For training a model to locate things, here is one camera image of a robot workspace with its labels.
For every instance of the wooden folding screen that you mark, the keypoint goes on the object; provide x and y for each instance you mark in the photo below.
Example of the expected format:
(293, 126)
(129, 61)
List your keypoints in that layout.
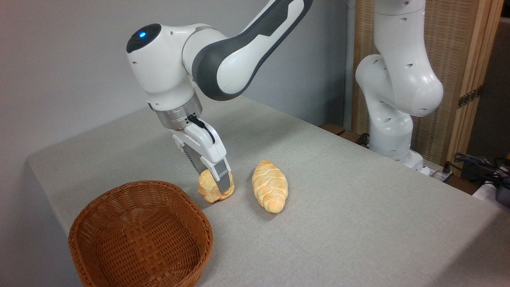
(454, 59)

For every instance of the long braided bread loaf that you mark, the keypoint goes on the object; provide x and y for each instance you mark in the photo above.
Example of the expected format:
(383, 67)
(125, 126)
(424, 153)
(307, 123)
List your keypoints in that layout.
(270, 186)

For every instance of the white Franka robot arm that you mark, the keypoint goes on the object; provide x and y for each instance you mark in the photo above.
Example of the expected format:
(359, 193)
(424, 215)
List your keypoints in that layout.
(402, 79)

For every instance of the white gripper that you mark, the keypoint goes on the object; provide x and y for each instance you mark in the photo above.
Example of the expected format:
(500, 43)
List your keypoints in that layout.
(205, 145)

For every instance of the brown wooden base board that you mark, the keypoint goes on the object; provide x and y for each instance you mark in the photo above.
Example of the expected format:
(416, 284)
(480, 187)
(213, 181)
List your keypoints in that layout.
(342, 133)

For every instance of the round orange bread roll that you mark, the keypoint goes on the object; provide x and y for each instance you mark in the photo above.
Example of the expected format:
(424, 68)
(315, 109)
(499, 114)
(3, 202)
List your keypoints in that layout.
(209, 189)

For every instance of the brown wicker basket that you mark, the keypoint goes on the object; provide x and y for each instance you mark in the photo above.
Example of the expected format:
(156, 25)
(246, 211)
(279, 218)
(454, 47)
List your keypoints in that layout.
(139, 235)

